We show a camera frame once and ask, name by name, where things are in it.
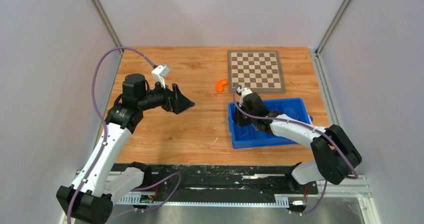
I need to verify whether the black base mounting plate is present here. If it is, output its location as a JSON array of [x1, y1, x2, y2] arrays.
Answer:
[[119, 164, 320, 204]]

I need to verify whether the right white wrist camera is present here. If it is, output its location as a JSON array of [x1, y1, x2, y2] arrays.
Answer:
[[237, 87, 253, 107]]

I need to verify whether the orange curved plastic piece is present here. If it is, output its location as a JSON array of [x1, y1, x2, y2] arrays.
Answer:
[[215, 79, 228, 93]]

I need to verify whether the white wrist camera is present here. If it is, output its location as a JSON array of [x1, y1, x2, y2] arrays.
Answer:
[[237, 87, 253, 107], [151, 64, 171, 89]]

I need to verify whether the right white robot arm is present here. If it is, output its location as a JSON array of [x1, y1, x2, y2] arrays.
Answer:
[[233, 86, 362, 193]]

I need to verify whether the wooden chessboard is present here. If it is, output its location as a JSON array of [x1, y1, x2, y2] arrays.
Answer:
[[227, 50, 286, 93]]

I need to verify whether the blue plastic divided bin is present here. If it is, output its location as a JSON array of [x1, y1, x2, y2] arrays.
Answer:
[[228, 98, 311, 149]]

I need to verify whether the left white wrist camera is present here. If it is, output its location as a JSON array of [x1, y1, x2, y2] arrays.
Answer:
[[151, 64, 171, 89]]

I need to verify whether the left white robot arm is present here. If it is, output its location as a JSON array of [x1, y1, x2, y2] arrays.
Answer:
[[56, 74, 195, 223]]

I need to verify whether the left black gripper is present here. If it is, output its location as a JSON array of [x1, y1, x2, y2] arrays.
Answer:
[[137, 78, 195, 114]]

